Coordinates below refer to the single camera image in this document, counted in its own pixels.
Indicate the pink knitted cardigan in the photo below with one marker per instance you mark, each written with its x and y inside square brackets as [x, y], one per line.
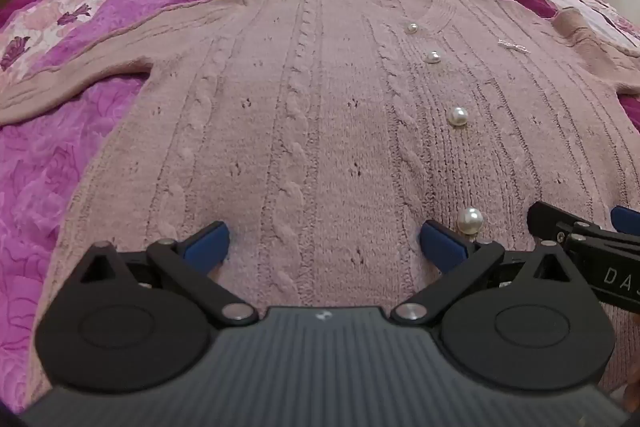
[320, 117]

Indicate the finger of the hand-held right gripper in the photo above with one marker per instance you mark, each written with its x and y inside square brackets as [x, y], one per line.
[547, 219]
[627, 219]

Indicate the purple floral blanket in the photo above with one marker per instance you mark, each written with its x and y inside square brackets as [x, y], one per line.
[45, 167]

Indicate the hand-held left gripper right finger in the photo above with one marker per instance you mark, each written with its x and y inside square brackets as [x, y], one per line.
[442, 247]

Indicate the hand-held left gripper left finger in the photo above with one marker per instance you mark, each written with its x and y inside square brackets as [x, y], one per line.
[207, 247]

